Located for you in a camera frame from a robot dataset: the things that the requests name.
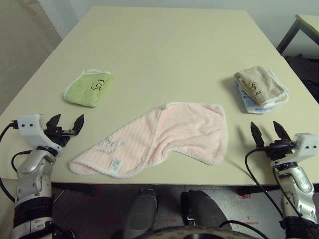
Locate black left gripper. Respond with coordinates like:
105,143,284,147
43,114,85,155

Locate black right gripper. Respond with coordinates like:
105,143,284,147
250,120,299,163

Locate pink towel with white trim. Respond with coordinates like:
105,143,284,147
68,101,229,179

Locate green folded towel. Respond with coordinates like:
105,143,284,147
62,69,116,108

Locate light blue folded towel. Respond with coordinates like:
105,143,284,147
235,83,290,115

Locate beige folded towel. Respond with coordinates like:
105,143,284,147
233,65,290,106

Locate dark bulky object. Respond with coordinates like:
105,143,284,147
285,53,319,105

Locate grey robot right leg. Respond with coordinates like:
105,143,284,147
180,189,232,239

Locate grey robot leg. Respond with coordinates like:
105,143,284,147
124,187,160,239
180,189,232,239

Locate side table with grey legs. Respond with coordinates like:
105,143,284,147
276,13,319,56

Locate grey robot left leg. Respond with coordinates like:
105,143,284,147
124,187,160,239

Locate dark robot torso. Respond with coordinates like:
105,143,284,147
147,224,250,239

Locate black right camera cable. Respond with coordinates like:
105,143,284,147
244,142,299,220

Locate black camera cable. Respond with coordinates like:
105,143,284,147
0,120,19,146
244,142,299,220

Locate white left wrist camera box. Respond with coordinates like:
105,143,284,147
17,114,63,152

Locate black left camera cable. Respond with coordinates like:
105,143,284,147
0,120,19,146

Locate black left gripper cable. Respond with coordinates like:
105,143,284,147
0,150,33,203

